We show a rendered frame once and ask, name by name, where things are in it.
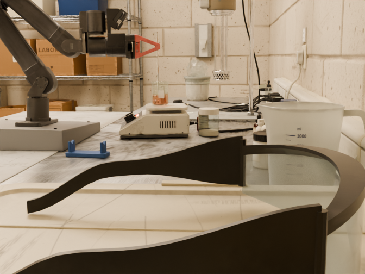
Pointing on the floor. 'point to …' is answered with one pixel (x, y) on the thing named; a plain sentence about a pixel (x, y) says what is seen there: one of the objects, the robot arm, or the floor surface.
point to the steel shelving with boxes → (115, 63)
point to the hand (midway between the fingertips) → (157, 46)
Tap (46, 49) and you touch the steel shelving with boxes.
